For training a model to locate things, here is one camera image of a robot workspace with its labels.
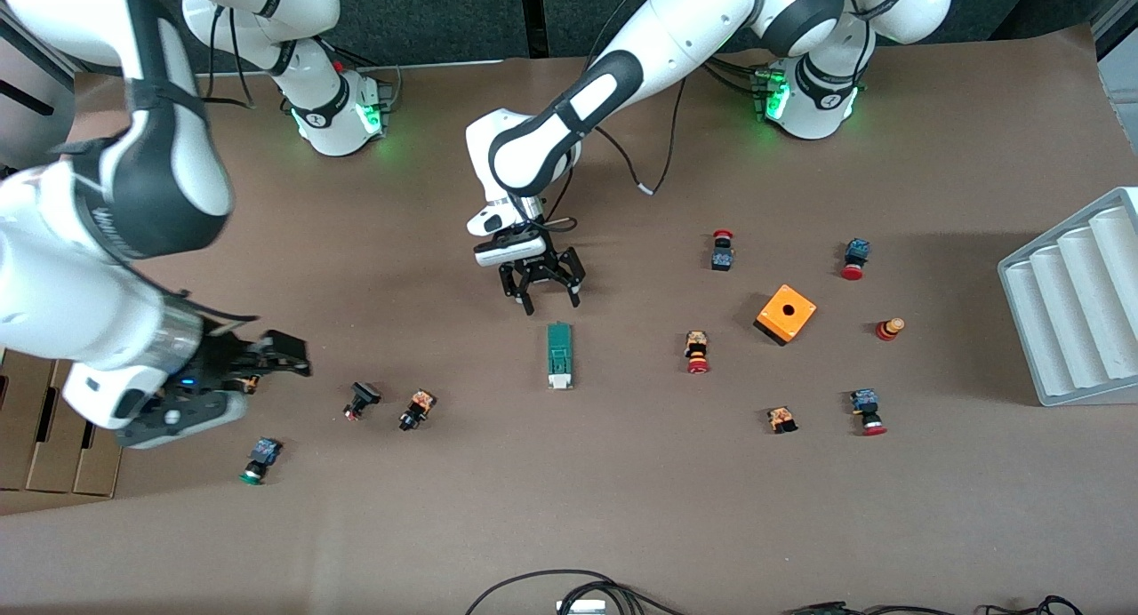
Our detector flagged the black square button red base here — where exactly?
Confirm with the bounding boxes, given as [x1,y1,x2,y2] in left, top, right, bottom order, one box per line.
[342,381,382,421]

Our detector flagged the green push button blue block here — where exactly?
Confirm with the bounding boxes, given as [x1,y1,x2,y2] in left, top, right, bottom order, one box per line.
[238,436,284,486]

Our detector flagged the brown cardboard divider box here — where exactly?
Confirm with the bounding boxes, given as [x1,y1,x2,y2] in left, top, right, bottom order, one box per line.
[0,348,125,498]

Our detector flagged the red mushroom button blue block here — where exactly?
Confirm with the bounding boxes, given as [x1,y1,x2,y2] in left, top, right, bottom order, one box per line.
[839,238,871,282]
[850,388,889,437]

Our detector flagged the grey metal cabinet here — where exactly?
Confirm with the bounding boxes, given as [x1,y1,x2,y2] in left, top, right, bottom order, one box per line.
[0,15,134,167]

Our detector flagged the grey ribbed plastic tray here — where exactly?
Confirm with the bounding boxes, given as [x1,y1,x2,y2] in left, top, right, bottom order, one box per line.
[997,187,1138,408]

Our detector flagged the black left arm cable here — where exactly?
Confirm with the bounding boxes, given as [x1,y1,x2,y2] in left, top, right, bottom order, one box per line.
[591,73,687,196]

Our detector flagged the black selector switch orange block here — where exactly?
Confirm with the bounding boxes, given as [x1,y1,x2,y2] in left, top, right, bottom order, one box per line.
[398,388,437,433]

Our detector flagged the orange button enclosure box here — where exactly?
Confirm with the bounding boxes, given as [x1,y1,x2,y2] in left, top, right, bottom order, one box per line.
[754,284,818,347]

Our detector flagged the black left base cables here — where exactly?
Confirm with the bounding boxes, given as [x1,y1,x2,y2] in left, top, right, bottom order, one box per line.
[702,57,767,100]

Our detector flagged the black base cables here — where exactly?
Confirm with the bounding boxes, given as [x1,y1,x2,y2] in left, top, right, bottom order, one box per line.
[333,46,403,114]
[702,57,767,100]

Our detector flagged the black vertical post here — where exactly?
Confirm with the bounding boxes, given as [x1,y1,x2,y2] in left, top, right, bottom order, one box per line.
[520,0,549,59]

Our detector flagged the black arched cable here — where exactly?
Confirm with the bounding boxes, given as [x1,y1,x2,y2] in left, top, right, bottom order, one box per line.
[464,569,628,615]

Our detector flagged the black right base cables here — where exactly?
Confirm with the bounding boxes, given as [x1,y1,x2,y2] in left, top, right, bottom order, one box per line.
[333,46,403,114]

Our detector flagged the black thick cable bundle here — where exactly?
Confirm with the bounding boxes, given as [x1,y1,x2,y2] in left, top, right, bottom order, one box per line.
[569,582,690,615]

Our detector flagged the grey metal frame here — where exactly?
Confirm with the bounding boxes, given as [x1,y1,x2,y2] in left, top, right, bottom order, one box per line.
[1092,0,1138,65]

